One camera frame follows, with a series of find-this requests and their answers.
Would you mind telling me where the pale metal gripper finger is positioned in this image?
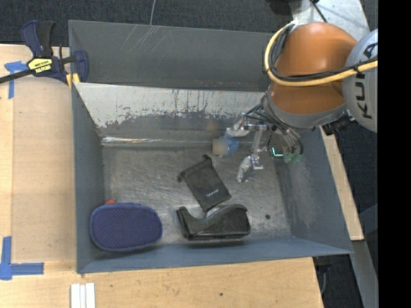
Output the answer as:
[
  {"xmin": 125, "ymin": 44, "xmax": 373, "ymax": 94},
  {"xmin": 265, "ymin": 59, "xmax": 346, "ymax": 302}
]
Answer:
[
  {"xmin": 224, "ymin": 117, "xmax": 268, "ymax": 137},
  {"xmin": 236, "ymin": 154, "xmax": 265, "ymax": 184}
]

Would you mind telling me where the small blue object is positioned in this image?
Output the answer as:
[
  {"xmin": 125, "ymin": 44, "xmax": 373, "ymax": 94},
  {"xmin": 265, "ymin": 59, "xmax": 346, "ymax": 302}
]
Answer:
[{"xmin": 219, "ymin": 135, "xmax": 240, "ymax": 156}]

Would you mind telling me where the black fabric pouch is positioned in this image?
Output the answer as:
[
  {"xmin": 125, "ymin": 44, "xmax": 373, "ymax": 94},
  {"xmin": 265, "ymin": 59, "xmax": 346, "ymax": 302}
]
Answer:
[{"xmin": 177, "ymin": 154, "xmax": 232, "ymax": 212}]

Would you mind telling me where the black tape dispenser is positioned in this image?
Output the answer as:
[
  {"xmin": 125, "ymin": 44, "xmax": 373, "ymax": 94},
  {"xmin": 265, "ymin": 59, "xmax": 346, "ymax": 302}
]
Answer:
[{"xmin": 175, "ymin": 203, "xmax": 252, "ymax": 241}]

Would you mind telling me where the grey metal bin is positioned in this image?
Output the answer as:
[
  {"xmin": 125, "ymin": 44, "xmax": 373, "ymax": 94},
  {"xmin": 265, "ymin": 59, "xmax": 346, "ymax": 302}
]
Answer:
[{"xmin": 67, "ymin": 19, "xmax": 354, "ymax": 275}]

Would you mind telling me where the blue dotted slipper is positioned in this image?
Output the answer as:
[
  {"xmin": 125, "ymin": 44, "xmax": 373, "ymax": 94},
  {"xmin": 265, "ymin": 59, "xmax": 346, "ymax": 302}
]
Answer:
[{"xmin": 89, "ymin": 199, "xmax": 163, "ymax": 253}]

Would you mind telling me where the black cylinder on white bracket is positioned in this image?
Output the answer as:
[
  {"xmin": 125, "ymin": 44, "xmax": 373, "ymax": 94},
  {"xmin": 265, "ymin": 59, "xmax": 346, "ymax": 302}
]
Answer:
[{"xmin": 321, "ymin": 115, "xmax": 351, "ymax": 137}]

